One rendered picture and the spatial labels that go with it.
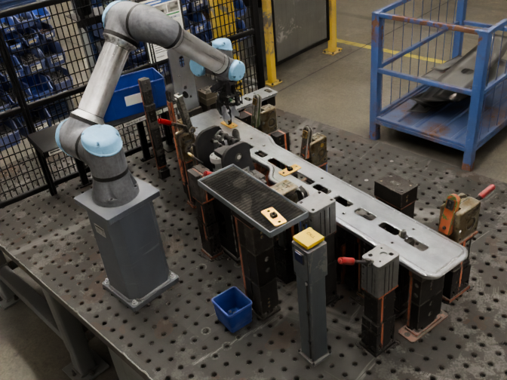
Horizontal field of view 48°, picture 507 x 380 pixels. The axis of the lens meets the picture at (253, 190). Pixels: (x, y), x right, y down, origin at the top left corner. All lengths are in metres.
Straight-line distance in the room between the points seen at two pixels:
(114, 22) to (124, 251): 0.74
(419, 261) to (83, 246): 1.36
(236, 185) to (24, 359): 1.70
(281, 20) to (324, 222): 3.72
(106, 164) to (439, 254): 1.03
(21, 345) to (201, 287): 1.32
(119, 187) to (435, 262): 0.98
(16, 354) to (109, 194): 1.45
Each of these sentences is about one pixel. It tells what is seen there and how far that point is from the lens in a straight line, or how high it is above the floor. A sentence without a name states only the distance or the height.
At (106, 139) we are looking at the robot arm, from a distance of 1.78.
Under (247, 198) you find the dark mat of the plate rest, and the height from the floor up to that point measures 1.16.
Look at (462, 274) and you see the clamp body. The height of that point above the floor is 0.80.
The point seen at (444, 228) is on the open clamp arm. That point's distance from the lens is 1.81.
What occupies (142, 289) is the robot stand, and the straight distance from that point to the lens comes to 2.04.
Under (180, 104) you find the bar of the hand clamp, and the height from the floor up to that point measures 1.18.
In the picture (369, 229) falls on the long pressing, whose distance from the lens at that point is 1.79.
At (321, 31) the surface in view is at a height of 0.26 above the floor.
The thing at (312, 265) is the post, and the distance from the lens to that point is 1.52.
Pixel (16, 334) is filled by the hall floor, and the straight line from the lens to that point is 3.23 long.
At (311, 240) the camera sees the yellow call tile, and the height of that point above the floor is 1.16.
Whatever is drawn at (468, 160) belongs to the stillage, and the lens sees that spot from 3.95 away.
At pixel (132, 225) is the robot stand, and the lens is 1.89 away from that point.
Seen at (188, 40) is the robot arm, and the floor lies 1.50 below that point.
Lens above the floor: 2.10
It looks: 33 degrees down
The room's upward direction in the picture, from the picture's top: 7 degrees counter-clockwise
